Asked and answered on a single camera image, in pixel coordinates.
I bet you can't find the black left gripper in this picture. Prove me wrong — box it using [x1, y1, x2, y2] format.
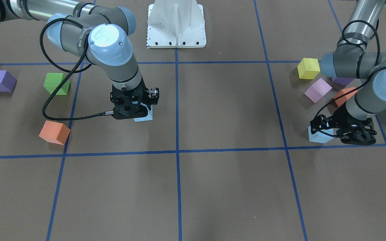
[310, 108, 377, 146]

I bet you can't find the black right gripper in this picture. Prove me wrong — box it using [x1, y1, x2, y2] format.
[110, 83, 150, 119]

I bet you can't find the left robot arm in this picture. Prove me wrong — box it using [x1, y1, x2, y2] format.
[309, 0, 386, 146]

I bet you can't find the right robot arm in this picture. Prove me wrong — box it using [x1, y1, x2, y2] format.
[0, 0, 159, 122]

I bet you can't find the orange foam block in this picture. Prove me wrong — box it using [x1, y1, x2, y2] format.
[333, 87, 358, 107]
[39, 120, 71, 145]

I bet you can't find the pink lilac foam block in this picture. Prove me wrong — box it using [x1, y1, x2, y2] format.
[304, 78, 332, 103]

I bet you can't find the purple foam block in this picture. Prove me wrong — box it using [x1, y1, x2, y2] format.
[331, 77, 354, 86]
[0, 70, 17, 92]

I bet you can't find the yellow foam block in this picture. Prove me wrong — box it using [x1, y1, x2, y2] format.
[297, 58, 321, 80]

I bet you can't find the green foam block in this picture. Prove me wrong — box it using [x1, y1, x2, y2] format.
[43, 73, 70, 95]

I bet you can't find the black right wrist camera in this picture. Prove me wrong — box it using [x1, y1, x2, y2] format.
[146, 88, 159, 106]

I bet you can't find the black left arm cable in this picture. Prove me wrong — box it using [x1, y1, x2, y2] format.
[314, 19, 380, 124]

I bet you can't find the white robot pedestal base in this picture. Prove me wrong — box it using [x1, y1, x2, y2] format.
[146, 0, 207, 49]

